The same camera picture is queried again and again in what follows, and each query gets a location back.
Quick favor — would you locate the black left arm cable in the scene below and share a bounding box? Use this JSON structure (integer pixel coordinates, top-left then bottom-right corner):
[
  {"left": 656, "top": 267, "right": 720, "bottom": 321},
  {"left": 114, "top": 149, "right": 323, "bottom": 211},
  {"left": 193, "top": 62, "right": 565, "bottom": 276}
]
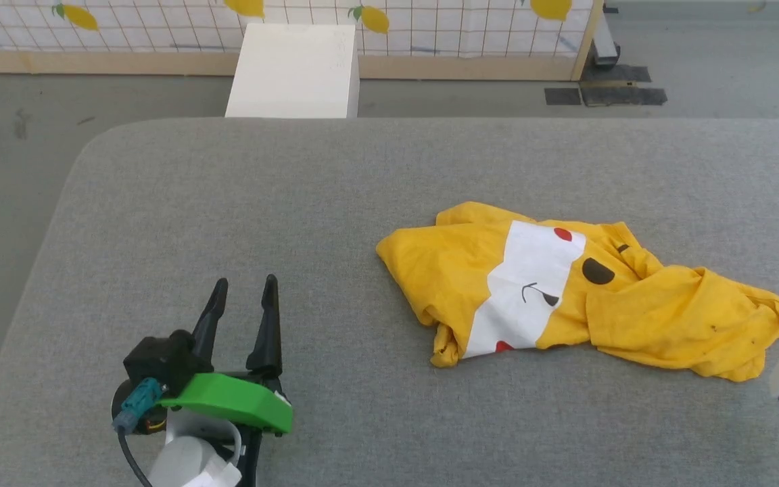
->
[{"left": 117, "top": 427, "right": 155, "bottom": 487}]

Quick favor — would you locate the lemon print wood-framed screen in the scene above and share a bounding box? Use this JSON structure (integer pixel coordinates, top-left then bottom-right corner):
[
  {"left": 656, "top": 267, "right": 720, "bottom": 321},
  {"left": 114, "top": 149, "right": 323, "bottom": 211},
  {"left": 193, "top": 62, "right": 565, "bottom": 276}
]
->
[{"left": 0, "top": 0, "right": 605, "bottom": 81}]

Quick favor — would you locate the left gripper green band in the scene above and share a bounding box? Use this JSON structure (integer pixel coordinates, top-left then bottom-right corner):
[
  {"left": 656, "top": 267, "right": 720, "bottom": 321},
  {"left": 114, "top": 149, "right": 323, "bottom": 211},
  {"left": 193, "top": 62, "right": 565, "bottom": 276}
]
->
[{"left": 157, "top": 274, "right": 294, "bottom": 436}]

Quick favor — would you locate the large black floor mat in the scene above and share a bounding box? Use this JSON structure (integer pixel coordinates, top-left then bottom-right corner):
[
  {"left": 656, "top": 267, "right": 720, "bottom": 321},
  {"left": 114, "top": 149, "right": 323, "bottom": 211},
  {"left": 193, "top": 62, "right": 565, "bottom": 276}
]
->
[{"left": 580, "top": 87, "right": 668, "bottom": 108}]

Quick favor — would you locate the grey metal post foot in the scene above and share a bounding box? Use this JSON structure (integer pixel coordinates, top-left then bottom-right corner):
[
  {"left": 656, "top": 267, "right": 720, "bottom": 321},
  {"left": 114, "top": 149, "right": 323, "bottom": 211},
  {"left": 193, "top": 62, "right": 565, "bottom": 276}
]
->
[{"left": 592, "top": 3, "right": 622, "bottom": 68}]

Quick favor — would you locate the white box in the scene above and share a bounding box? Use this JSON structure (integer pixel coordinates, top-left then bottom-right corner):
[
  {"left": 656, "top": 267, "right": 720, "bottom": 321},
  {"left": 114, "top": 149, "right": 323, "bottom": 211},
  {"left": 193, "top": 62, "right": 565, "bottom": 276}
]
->
[{"left": 225, "top": 24, "right": 362, "bottom": 120}]

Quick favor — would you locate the yellow cartoon face t-shirt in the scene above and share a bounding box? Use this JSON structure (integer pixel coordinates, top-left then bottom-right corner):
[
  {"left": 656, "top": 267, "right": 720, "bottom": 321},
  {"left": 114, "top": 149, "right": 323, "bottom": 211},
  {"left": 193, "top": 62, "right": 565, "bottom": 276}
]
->
[{"left": 376, "top": 201, "right": 779, "bottom": 384}]

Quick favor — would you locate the teal left camera plug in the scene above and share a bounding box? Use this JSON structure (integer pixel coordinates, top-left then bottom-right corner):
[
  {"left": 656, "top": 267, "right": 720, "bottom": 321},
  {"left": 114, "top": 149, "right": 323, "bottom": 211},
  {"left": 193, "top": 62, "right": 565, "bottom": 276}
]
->
[{"left": 112, "top": 377, "right": 164, "bottom": 434}]

